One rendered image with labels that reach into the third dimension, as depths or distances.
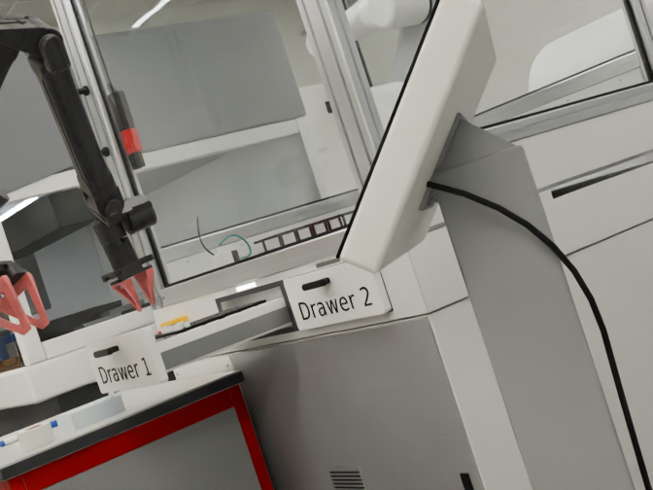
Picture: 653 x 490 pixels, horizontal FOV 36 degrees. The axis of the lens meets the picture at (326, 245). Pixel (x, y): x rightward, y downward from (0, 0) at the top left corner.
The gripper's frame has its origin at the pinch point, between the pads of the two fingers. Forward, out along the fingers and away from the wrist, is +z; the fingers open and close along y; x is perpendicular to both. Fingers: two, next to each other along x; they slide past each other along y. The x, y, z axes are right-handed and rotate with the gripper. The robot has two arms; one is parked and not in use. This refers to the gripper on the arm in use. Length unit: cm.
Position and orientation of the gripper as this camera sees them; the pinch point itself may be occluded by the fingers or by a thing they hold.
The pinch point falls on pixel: (145, 304)
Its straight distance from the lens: 215.4
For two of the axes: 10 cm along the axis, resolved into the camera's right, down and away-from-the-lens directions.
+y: 7.4, -3.9, 5.5
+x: -5.3, 1.7, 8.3
